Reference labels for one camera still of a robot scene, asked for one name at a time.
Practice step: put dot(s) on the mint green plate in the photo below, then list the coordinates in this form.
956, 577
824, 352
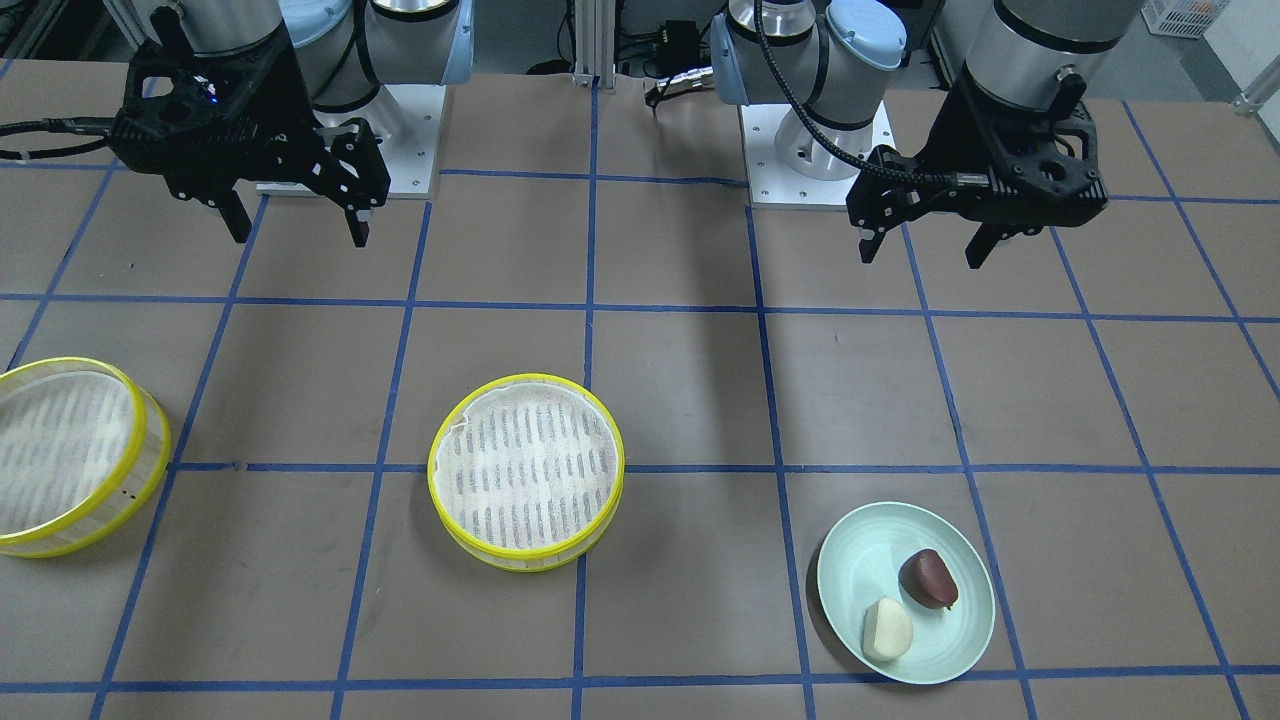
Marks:
859, 562

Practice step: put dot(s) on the white cream bun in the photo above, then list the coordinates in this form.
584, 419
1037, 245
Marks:
888, 631

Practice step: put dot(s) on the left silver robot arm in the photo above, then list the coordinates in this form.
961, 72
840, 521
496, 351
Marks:
833, 65

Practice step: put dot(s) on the yellow steamer basket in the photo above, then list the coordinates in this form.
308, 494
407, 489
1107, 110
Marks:
83, 448
527, 472

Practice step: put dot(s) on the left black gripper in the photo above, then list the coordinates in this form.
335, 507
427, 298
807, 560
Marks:
952, 140

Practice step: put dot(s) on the aluminium frame post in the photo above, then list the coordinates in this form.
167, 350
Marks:
594, 40

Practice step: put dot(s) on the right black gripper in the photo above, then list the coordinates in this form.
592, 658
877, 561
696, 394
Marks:
284, 112

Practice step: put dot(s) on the dark purple bun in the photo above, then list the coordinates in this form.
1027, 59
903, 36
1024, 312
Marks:
928, 581

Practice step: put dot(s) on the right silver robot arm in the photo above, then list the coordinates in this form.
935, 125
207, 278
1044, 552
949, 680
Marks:
347, 50

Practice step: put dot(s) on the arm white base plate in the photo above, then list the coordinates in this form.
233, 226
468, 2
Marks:
788, 169
407, 123

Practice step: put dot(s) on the white basket background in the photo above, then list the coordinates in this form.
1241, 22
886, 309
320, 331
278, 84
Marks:
1181, 19

